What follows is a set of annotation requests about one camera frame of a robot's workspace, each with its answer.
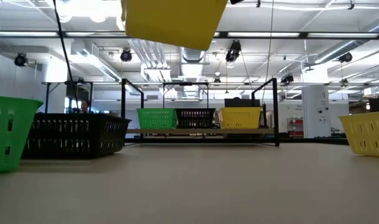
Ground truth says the yellow plastic basket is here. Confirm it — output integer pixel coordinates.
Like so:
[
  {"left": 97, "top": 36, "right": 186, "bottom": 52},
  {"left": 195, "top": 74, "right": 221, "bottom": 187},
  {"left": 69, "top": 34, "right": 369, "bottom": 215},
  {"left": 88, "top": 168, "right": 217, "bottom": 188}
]
[
  {"left": 120, "top": 0, "right": 229, "bottom": 52},
  {"left": 217, "top": 106, "right": 263, "bottom": 130},
  {"left": 337, "top": 110, "right": 379, "bottom": 159}
]

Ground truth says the black plastic basket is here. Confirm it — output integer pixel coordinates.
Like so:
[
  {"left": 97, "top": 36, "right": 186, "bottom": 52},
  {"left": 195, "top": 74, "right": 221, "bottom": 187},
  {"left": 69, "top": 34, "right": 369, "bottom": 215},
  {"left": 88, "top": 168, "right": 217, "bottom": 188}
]
[
  {"left": 22, "top": 112, "right": 132, "bottom": 160},
  {"left": 174, "top": 108, "right": 217, "bottom": 129}
]

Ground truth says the green plastic basket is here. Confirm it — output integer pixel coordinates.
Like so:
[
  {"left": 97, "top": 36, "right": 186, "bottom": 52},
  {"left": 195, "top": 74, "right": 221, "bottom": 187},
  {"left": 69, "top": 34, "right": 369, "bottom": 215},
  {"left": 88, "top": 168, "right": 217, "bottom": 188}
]
[
  {"left": 136, "top": 108, "right": 179, "bottom": 130},
  {"left": 0, "top": 95, "right": 44, "bottom": 174}
]

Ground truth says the black overhead beam with lights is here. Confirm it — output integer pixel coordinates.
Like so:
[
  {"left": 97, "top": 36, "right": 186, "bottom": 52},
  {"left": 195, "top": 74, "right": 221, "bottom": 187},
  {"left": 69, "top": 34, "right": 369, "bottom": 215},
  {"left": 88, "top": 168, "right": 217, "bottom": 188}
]
[{"left": 0, "top": 30, "right": 379, "bottom": 40}]

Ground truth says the white building pillar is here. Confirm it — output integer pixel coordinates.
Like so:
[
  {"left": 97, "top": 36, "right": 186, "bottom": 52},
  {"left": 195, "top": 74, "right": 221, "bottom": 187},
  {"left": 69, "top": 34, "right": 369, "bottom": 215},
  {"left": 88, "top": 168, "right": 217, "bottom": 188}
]
[{"left": 301, "top": 85, "right": 332, "bottom": 139}]

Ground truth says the red cabinet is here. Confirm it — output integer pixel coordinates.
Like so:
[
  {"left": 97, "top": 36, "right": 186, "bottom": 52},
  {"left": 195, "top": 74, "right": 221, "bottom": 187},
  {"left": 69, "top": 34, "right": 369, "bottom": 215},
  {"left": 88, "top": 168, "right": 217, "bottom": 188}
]
[{"left": 286, "top": 117, "right": 304, "bottom": 138}]

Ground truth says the thin hanging cable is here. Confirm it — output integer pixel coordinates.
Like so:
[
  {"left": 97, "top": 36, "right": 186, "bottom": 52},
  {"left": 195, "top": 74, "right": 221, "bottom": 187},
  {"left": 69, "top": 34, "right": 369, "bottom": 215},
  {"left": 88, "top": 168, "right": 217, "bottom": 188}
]
[{"left": 261, "top": 0, "right": 275, "bottom": 105}]

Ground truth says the silver ceiling air duct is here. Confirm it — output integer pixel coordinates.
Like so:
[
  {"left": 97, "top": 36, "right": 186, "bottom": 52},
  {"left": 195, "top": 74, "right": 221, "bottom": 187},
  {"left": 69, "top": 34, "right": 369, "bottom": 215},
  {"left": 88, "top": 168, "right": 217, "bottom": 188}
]
[{"left": 180, "top": 46, "right": 206, "bottom": 64}]

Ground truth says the black background station frame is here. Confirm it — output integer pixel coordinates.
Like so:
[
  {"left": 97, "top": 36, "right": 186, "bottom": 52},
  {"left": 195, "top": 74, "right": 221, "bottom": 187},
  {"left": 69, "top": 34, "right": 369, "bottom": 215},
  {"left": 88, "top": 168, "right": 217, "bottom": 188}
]
[
  {"left": 41, "top": 80, "right": 94, "bottom": 114},
  {"left": 162, "top": 82, "right": 210, "bottom": 110}
]

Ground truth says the black metal shelf end frame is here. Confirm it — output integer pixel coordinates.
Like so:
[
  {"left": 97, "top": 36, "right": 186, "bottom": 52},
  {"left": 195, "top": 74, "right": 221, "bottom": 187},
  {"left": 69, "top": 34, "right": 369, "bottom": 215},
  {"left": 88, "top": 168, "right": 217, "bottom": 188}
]
[
  {"left": 250, "top": 77, "right": 281, "bottom": 147},
  {"left": 120, "top": 78, "right": 146, "bottom": 147}
]

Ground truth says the black aluminium rig frame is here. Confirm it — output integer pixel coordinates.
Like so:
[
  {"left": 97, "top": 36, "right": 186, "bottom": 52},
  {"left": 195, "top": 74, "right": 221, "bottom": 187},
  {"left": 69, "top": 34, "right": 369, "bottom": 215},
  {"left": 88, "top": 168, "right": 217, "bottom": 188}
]
[{"left": 124, "top": 138, "right": 349, "bottom": 146}]

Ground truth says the thick black hanging cable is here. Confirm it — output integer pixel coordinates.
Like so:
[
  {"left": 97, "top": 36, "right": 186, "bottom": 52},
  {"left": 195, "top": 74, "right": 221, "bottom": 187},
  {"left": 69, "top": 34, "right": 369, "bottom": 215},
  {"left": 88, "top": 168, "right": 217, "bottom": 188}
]
[{"left": 52, "top": 0, "right": 82, "bottom": 110}]

